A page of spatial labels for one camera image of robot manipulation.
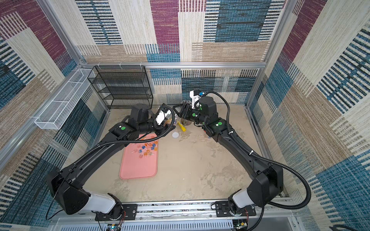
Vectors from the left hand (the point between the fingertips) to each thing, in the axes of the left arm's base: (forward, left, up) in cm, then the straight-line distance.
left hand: (172, 122), depth 73 cm
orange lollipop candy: (+4, +18, -27) cm, 33 cm away
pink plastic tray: (-5, +23, -30) cm, 38 cm away
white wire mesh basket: (+2, +57, +5) cm, 57 cm away
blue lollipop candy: (+3, +21, -28) cm, 35 cm away
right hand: (+4, -3, +4) cm, 7 cm away
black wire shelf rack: (+44, +41, -10) cm, 60 cm away
